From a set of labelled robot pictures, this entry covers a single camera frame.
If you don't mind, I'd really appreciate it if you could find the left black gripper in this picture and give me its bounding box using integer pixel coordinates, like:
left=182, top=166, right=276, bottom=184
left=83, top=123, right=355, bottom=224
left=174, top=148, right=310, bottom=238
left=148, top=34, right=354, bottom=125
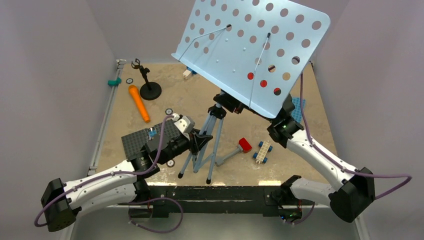
left=158, top=127, right=212, bottom=165

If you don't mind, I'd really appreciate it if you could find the light blue music stand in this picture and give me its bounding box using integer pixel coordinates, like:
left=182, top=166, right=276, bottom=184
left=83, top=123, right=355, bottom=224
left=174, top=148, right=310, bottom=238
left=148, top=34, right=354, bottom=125
left=171, top=0, right=332, bottom=185

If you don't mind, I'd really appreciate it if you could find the black microphone stand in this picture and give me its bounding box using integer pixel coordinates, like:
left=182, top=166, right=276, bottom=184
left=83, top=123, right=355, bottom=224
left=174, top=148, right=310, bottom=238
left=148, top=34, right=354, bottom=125
left=131, top=58, right=162, bottom=101

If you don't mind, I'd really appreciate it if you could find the orange toy microphone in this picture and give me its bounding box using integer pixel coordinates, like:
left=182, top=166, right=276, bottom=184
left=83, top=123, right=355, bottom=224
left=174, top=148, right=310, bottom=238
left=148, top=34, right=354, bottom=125
left=128, top=85, right=151, bottom=123

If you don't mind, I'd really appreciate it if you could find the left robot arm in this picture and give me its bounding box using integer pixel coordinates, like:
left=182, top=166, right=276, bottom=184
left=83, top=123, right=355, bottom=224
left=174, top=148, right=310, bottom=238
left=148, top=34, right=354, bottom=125
left=34, top=129, right=213, bottom=232

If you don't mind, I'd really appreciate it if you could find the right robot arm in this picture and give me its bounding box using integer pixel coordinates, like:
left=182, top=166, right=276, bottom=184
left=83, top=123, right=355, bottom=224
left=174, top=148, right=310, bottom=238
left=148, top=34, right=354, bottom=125
left=267, top=95, right=376, bottom=223

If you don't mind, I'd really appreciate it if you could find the orange black poker chip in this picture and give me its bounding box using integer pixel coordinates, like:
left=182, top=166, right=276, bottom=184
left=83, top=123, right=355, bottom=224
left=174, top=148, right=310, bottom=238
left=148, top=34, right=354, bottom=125
left=166, top=159, right=176, bottom=168

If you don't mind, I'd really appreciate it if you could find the blue white brick block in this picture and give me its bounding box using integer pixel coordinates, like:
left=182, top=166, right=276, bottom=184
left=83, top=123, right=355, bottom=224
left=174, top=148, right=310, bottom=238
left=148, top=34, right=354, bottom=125
left=182, top=66, right=197, bottom=80

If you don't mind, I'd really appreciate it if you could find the red grey toy hammer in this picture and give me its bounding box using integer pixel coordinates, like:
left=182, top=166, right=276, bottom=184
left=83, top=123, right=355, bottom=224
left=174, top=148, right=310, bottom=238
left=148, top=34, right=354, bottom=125
left=215, top=137, right=252, bottom=167

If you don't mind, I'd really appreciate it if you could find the blue building brick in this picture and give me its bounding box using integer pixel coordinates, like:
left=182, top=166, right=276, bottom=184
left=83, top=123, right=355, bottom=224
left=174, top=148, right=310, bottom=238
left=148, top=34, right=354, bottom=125
left=148, top=130, right=157, bottom=138

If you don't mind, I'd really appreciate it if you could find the white blue toy car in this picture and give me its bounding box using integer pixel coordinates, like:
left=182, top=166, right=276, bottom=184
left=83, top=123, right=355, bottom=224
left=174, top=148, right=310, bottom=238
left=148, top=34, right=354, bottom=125
left=252, top=141, right=273, bottom=164

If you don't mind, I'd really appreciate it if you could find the dark grey building baseplate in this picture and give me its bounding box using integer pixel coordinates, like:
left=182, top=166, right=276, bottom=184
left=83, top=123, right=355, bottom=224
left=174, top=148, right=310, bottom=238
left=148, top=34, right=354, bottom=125
left=121, top=120, right=180, bottom=158

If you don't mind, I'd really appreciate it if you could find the light blue building baseplate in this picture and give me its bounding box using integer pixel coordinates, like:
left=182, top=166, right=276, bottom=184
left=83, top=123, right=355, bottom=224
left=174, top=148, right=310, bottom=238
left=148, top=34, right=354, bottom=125
left=291, top=97, right=306, bottom=123

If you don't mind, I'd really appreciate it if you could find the far black white poker chip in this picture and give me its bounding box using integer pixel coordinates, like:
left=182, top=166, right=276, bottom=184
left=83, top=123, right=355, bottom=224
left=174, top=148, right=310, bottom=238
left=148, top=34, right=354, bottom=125
left=126, top=78, right=134, bottom=85

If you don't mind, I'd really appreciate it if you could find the teal clamp piece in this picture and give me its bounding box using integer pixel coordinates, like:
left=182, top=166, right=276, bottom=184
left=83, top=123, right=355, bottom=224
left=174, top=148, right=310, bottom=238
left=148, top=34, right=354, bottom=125
left=107, top=77, right=122, bottom=87

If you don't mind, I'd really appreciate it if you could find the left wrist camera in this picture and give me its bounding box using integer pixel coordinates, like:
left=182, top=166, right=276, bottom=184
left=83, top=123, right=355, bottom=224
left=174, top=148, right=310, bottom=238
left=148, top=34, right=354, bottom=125
left=171, top=113, right=195, bottom=135

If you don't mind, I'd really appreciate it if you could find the black table front rail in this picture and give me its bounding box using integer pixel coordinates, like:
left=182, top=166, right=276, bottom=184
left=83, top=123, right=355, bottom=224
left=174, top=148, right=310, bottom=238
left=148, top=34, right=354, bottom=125
left=127, top=185, right=314, bottom=220

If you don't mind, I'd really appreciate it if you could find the aluminium side rail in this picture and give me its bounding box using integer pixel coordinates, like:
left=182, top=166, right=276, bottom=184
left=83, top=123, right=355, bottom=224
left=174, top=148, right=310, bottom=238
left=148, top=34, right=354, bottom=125
left=87, top=59, right=127, bottom=176

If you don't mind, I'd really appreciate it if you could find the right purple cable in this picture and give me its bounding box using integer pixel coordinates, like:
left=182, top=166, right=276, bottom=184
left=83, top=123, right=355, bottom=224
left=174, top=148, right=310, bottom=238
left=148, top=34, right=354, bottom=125
left=283, top=72, right=413, bottom=226

